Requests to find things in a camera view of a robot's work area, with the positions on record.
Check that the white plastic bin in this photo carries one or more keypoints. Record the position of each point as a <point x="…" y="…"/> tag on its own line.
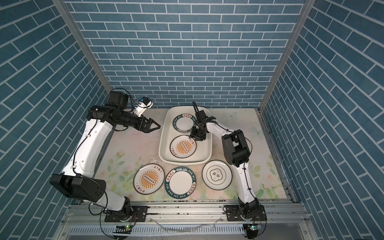
<point x="204" y="148"/>

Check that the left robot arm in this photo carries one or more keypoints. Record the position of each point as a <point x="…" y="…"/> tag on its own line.
<point x="77" y="179"/>

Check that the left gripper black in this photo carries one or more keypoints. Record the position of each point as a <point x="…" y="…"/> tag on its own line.
<point x="146" y="129"/>

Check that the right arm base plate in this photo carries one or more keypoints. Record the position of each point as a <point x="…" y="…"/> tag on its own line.
<point x="233" y="214"/>

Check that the orange sunburst plate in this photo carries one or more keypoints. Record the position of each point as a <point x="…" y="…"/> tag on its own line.
<point x="149" y="179"/>
<point x="183" y="147"/>

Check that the white plate clover motif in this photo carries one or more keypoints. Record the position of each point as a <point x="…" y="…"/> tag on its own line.
<point x="217" y="175"/>

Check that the green rimmed plate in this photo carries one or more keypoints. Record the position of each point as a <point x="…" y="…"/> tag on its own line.
<point x="180" y="183"/>
<point x="184" y="123"/>

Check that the white ribbed cable duct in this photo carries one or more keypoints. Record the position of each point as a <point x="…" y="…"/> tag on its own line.
<point x="155" y="230"/>

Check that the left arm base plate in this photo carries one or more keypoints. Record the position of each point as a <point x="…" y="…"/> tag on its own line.
<point x="131" y="214"/>

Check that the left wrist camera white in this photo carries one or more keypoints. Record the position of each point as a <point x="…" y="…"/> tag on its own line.
<point x="143" y="104"/>

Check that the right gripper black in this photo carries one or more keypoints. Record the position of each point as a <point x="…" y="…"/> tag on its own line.
<point x="193" y="135"/>

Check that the aluminium mounting rail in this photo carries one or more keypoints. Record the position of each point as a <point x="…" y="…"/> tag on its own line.
<point x="210" y="212"/>

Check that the orange sunburst plate front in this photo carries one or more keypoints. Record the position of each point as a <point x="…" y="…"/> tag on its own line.
<point x="149" y="179"/>

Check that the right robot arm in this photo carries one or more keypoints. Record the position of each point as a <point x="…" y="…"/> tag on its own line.
<point x="237" y="154"/>

